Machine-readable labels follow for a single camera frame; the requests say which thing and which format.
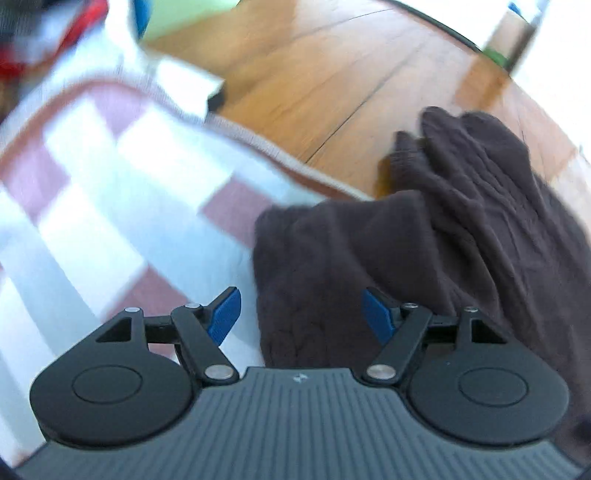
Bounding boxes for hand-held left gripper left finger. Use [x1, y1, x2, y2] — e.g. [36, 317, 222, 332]
[95, 286, 243, 386]

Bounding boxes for light green mat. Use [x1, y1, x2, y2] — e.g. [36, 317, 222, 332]
[139, 0, 245, 44]

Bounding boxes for white wardrobe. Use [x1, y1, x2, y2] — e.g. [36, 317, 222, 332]
[508, 0, 591, 153]

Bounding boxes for white board with black edge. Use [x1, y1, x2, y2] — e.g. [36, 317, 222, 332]
[397, 0, 490, 51]

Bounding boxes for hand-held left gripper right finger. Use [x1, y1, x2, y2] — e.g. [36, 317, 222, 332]
[361, 286, 509, 385]

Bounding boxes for dark purple knit sweater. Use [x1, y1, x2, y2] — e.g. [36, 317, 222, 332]
[253, 106, 591, 444]

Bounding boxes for red blurred object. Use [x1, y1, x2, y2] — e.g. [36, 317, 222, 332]
[0, 0, 109, 81]

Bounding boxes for cardboard box with green label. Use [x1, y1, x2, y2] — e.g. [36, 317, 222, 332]
[482, 11, 525, 70]

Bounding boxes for checked rug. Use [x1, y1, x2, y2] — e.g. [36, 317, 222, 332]
[0, 78, 375, 467]

